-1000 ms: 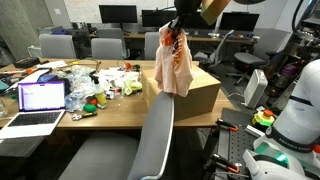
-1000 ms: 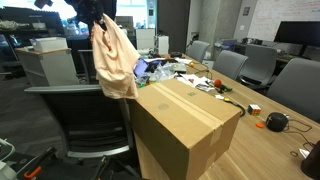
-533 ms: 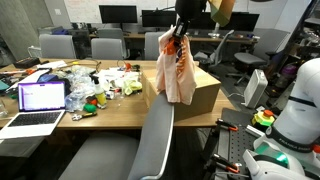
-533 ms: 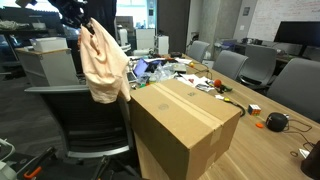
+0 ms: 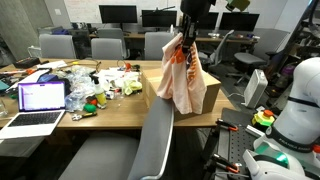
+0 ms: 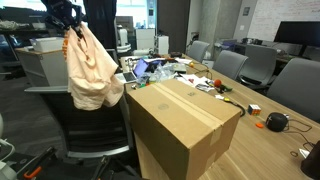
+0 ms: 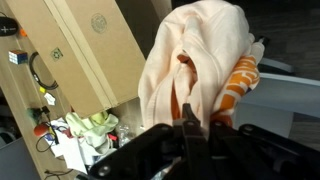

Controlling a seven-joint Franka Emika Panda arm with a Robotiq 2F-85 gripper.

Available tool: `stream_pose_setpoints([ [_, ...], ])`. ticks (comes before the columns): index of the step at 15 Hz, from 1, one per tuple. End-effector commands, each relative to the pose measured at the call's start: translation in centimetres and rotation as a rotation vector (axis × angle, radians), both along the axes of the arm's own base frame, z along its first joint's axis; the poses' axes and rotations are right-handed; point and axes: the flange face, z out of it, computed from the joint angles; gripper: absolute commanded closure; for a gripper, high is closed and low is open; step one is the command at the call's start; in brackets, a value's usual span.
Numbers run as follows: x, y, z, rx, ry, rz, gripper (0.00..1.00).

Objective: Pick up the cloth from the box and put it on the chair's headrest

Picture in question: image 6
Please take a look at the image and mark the white plastic bin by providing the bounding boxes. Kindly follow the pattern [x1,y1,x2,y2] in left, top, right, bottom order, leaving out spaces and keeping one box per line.
[29,36,65,53]

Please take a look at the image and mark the thin black speaker cable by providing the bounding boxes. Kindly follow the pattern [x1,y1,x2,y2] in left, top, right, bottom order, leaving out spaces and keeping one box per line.
[284,114,316,153]

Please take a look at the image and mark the large brown cardboard box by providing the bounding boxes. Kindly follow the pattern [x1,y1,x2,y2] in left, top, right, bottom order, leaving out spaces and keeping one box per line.
[126,78,242,180]

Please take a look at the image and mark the silver laptop with purple screen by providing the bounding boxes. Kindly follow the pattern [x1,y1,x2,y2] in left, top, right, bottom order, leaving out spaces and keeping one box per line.
[114,58,150,84]

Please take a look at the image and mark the small colourful toy pieces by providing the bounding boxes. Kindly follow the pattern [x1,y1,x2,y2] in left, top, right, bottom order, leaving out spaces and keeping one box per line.
[130,80,152,90]

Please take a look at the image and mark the black mesh grey-frame office chair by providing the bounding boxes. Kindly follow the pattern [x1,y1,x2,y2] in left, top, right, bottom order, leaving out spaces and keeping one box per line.
[23,84,141,180]

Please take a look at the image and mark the white curved stand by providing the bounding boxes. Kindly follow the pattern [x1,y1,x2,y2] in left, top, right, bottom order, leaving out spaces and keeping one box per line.
[0,113,18,180]

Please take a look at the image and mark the black clamp with orange handle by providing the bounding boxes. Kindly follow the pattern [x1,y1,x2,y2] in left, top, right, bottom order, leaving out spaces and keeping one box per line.
[15,145,58,180]

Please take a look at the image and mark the peach cloth with orange print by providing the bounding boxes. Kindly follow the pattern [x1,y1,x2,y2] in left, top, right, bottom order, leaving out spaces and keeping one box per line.
[61,22,125,112]

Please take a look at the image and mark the rubik's cube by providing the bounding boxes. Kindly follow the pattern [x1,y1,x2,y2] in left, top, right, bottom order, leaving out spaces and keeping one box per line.
[247,103,262,117]

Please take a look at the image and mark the black flat monitor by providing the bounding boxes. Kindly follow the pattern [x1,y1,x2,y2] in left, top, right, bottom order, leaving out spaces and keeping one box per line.
[273,20,320,48]

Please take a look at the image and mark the round black speaker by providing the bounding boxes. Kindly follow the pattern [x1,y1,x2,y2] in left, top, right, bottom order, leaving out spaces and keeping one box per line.
[265,112,290,133]

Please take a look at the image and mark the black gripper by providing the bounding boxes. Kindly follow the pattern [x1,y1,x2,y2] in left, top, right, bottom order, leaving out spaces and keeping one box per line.
[41,0,85,39]

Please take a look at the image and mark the white computer tower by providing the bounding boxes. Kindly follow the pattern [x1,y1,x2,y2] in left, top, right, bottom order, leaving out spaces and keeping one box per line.
[156,34,170,56]

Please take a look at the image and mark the clear crumpled plastic bag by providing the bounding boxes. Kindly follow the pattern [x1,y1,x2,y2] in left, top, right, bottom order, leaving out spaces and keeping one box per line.
[148,63,177,84]

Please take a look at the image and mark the small green toy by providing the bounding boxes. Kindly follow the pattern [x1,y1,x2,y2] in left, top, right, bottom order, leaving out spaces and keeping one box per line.
[218,84,234,94]

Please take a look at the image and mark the small white adapter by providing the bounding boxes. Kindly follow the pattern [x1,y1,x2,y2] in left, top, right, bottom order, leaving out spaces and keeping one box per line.
[298,148,311,159]

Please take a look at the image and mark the black wide screen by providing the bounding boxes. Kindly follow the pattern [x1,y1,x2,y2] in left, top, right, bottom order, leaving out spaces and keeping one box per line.
[1,7,48,24]

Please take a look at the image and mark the white swivel chair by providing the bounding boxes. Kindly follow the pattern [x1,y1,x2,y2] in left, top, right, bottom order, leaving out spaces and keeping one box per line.
[116,28,133,54]

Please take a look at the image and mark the grey filing cabinet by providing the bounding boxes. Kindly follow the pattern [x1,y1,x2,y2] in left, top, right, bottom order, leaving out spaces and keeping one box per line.
[14,46,70,88]

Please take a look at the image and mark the grey office chair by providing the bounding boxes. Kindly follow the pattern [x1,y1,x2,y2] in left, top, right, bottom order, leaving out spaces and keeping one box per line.
[265,57,320,124]
[187,39,211,64]
[239,44,278,90]
[212,49,249,83]

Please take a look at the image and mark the dark hanging curtain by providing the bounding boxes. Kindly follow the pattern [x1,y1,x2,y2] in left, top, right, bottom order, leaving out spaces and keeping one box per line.
[82,0,118,51]

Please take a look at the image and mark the white wall whiteboard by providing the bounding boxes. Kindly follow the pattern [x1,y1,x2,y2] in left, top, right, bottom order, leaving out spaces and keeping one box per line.
[247,0,320,43]

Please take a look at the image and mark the dark rounded object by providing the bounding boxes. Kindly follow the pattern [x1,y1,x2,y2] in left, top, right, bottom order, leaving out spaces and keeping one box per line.
[300,139,320,180]

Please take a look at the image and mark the white drawer cabinet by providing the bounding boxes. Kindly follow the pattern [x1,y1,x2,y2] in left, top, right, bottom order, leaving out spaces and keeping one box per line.
[134,28,156,52]

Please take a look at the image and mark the black cable with yellow plug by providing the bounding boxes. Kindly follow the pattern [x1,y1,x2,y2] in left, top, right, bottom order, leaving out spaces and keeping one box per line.
[214,94,247,118]

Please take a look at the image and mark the scattered white papers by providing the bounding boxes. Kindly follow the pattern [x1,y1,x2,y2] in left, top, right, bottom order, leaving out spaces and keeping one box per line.
[176,73,216,93]

